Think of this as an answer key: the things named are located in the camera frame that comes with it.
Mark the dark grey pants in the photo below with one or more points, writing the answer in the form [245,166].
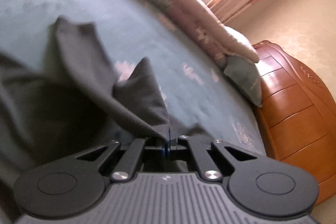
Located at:
[136,92]

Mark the pink floral quilt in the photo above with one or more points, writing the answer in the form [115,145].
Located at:
[183,8]

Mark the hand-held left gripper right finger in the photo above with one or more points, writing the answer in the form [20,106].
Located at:
[197,153]

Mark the wooden headboard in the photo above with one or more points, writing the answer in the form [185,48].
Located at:
[294,113]

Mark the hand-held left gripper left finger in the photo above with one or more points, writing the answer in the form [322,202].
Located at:
[141,150]

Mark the green pillow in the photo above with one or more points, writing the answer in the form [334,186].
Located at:
[244,79]

